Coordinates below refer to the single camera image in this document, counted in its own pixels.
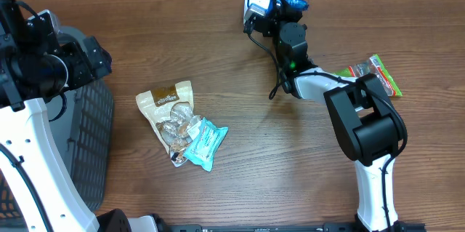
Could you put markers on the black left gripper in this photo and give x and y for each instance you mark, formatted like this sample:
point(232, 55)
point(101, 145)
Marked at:
point(86, 71)

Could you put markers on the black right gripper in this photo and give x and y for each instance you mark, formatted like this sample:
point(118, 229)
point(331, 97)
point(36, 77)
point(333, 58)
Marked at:
point(280, 9)

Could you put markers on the beige mushroom snack bag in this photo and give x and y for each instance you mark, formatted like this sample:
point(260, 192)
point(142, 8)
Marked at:
point(170, 111)

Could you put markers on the green gummy candy bag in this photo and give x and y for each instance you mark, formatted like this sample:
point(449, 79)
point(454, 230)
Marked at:
point(375, 66)

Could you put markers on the teal snack packet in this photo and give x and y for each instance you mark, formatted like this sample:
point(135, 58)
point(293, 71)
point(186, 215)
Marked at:
point(206, 140)

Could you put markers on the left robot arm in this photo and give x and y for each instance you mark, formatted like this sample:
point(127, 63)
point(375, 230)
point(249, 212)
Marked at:
point(40, 60)

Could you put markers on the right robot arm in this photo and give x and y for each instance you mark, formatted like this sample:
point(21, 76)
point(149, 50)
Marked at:
point(368, 129)

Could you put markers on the grey plastic shopping basket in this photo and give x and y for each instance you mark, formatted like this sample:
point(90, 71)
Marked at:
point(82, 137)

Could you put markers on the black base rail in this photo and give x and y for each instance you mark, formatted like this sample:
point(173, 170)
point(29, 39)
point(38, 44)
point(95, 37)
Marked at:
point(327, 227)

